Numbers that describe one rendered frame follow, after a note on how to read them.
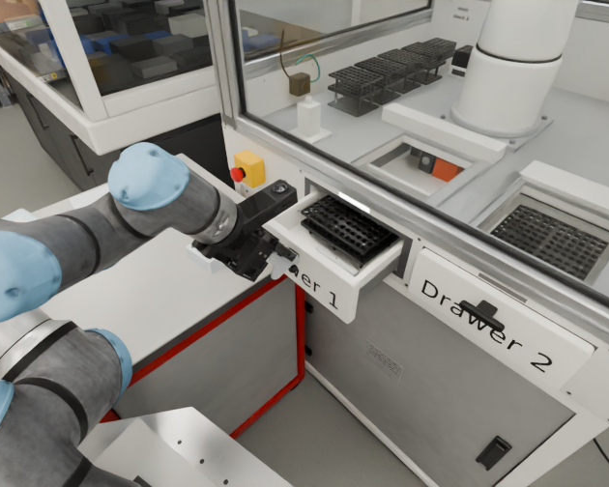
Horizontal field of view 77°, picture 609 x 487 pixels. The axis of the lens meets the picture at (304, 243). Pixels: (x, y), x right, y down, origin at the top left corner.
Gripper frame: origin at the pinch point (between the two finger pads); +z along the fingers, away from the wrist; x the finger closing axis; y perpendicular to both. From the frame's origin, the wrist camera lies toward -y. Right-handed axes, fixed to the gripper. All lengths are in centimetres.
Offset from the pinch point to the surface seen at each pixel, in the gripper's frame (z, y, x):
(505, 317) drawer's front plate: 10.3, -12.3, 34.3
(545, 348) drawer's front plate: 11.2, -11.7, 41.2
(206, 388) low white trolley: 24.4, 41.2, -11.7
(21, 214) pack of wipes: -10, 33, -66
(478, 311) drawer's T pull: 7.5, -10.4, 30.9
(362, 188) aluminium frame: 4.7, -18.2, 1.8
